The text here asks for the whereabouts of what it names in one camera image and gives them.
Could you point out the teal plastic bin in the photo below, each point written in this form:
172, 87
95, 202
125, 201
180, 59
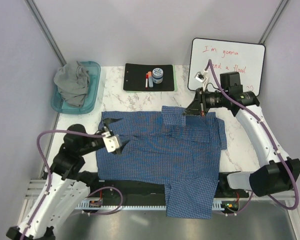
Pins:
59, 105

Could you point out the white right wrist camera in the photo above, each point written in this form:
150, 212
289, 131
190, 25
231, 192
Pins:
201, 77

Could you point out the black clipboard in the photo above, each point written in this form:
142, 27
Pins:
137, 80

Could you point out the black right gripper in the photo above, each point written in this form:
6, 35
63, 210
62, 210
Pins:
198, 106

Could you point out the aluminium extrusion frame rail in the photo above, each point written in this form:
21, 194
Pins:
36, 185

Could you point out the grey crumpled shirt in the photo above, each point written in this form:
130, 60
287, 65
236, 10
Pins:
72, 81

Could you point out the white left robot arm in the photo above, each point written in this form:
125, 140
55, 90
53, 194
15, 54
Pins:
66, 185

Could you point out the white slotted cable duct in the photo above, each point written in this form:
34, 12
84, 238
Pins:
94, 205

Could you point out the white whiteboard black frame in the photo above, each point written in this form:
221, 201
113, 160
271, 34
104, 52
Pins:
227, 56

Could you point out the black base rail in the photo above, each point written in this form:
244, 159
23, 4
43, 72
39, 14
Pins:
138, 193

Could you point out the blue lidded small jar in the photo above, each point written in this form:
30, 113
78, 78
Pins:
157, 75

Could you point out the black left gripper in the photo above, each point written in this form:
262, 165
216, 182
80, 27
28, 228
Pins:
108, 120

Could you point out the red marker pen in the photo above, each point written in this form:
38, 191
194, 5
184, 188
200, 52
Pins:
146, 80

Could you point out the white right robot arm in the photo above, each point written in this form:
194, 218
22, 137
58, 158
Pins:
278, 172

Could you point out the blue checkered long sleeve shirt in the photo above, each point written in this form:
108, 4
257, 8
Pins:
168, 148

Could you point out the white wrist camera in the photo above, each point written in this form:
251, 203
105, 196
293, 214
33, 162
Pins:
112, 143
201, 77

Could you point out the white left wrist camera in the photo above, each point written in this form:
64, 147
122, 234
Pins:
112, 143

